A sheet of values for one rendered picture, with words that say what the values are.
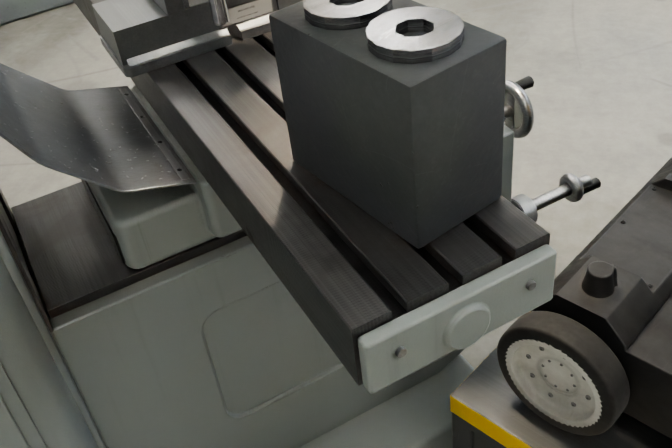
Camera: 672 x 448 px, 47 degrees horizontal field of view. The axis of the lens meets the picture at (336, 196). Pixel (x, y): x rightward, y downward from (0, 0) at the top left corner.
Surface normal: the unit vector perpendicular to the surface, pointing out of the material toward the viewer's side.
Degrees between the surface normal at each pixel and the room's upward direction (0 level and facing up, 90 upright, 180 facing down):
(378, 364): 90
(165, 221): 90
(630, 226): 0
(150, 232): 90
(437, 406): 0
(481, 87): 90
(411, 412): 0
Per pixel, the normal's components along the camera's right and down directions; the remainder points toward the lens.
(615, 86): -0.11, -0.78
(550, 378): -0.68, 0.50
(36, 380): 0.81, 0.26
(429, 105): 0.61, 0.44
